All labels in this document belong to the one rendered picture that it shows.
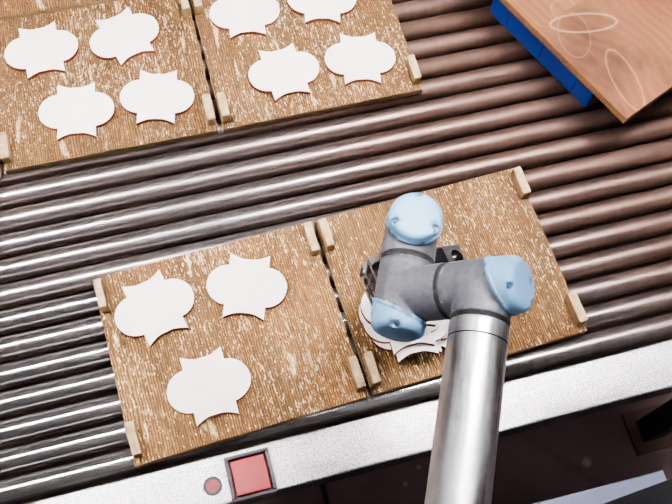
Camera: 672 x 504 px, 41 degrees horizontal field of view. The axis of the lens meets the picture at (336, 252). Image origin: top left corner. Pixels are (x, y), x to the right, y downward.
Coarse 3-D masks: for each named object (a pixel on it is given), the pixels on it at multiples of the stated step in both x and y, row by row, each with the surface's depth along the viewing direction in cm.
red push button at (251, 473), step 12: (252, 456) 152; (264, 456) 152; (240, 468) 151; (252, 468) 151; (264, 468) 151; (240, 480) 150; (252, 480) 150; (264, 480) 150; (240, 492) 149; (252, 492) 150
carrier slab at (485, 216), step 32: (448, 192) 173; (480, 192) 173; (512, 192) 174; (352, 224) 169; (384, 224) 170; (448, 224) 170; (480, 224) 170; (512, 224) 171; (352, 256) 167; (480, 256) 168; (544, 256) 168; (352, 288) 164; (544, 288) 166; (352, 320) 162; (512, 320) 163; (544, 320) 163; (384, 352) 160; (512, 352) 161; (384, 384) 157
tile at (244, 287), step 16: (224, 272) 163; (240, 272) 163; (256, 272) 163; (272, 272) 163; (208, 288) 162; (224, 288) 162; (240, 288) 162; (256, 288) 162; (272, 288) 162; (224, 304) 160; (240, 304) 161; (256, 304) 161; (272, 304) 161
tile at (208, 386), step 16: (192, 368) 156; (208, 368) 156; (224, 368) 156; (240, 368) 156; (176, 384) 154; (192, 384) 154; (208, 384) 155; (224, 384) 155; (240, 384) 155; (176, 400) 153; (192, 400) 153; (208, 400) 153; (224, 400) 154; (208, 416) 152
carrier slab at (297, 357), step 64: (192, 256) 165; (256, 256) 166; (320, 256) 166; (192, 320) 160; (256, 320) 161; (320, 320) 161; (128, 384) 155; (256, 384) 156; (320, 384) 157; (192, 448) 151
